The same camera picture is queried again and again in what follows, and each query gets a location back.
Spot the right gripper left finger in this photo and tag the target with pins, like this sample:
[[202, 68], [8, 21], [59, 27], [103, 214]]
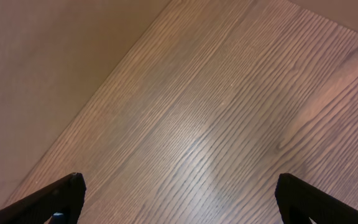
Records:
[[59, 202]]

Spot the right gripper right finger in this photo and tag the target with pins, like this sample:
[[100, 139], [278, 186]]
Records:
[[300, 202]]

